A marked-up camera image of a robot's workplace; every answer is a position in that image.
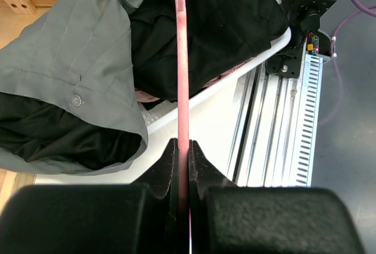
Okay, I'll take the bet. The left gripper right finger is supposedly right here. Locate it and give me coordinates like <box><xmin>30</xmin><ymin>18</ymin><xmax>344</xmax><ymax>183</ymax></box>
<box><xmin>188</xmin><ymin>141</ymin><xmax>236</xmax><ymax>253</ymax></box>

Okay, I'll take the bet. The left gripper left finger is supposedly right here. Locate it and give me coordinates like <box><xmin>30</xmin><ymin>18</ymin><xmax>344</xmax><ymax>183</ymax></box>
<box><xmin>132</xmin><ymin>138</ymin><xmax>179</xmax><ymax>253</ymax></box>

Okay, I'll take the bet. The grey pleated skirt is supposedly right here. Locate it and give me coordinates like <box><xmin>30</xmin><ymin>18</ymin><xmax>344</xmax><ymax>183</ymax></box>
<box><xmin>1</xmin><ymin>0</ymin><xmax>148</xmax><ymax>175</ymax></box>

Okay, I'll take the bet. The large black skirt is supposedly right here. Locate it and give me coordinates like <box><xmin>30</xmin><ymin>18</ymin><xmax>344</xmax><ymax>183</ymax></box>
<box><xmin>130</xmin><ymin>0</ymin><xmax>288</xmax><ymax>101</ymax></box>

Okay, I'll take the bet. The pink pleated skirt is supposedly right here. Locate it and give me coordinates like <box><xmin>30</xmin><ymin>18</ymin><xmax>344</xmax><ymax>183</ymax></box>
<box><xmin>135</xmin><ymin>58</ymin><xmax>251</xmax><ymax>103</ymax></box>

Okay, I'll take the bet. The white perforated plastic basket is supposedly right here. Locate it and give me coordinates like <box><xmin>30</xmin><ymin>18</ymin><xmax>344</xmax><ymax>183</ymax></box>
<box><xmin>140</xmin><ymin>26</ymin><xmax>293</xmax><ymax>134</ymax></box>

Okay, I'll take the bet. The wooden clothes rack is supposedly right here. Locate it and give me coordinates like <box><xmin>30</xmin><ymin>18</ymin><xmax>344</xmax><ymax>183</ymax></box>
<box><xmin>1</xmin><ymin>0</ymin><xmax>58</xmax><ymax>209</ymax></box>

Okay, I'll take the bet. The white slotted cable duct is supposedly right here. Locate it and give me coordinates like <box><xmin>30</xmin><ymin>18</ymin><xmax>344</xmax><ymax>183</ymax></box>
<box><xmin>290</xmin><ymin>54</ymin><xmax>323</xmax><ymax>187</ymax></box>

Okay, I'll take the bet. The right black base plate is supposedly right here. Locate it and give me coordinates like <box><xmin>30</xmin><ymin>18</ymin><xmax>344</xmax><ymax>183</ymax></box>
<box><xmin>266</xmin><ymin>0</ymin><xmax>336</xmax><ymax>78</ymax></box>

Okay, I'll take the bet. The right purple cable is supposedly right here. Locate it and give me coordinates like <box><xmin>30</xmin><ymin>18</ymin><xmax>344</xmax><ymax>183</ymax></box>
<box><xmin>318</xmin><ymin>0</ymin><xmax>376</xmax><ymax>125</ymax></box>

